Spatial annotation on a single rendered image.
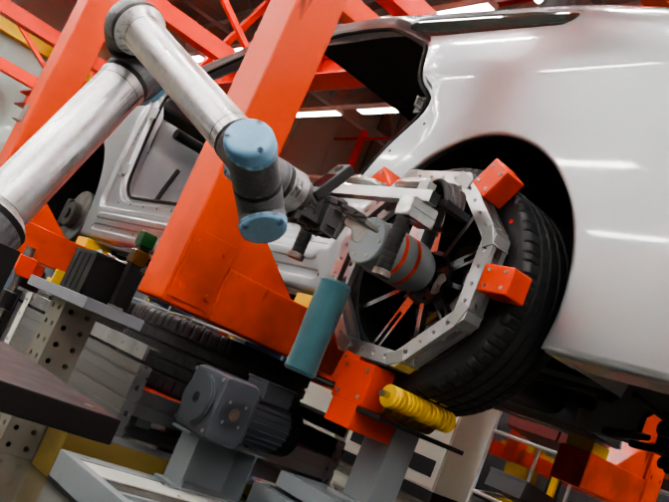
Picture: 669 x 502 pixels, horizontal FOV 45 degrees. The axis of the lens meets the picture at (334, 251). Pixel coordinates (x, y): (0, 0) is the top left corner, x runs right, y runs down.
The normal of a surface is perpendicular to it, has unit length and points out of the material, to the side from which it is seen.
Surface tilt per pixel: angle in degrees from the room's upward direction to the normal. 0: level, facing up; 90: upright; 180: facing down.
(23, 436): 90
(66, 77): 90
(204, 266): 90
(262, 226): 140
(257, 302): 90
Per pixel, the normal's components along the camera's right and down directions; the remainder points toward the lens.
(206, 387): -0.69, -0.41
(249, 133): 0.00, -0.61
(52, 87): 0.62, 0.11
